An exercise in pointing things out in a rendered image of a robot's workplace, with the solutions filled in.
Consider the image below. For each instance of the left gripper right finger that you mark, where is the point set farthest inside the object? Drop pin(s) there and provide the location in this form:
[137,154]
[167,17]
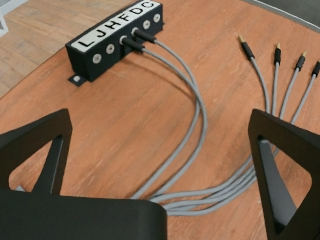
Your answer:
[302,146]

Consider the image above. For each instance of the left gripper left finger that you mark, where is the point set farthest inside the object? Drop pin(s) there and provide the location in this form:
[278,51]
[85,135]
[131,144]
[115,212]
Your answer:
[19,144]

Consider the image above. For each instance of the black and gold jack plug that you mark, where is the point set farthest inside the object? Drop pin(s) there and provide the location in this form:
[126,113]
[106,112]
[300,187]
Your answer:
[144,36]
[277,57]
[316,69]

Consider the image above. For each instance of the black jack plug with gold tip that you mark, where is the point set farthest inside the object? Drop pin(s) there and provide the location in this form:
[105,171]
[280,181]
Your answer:
[132,44]
[246,48]
[300,61]

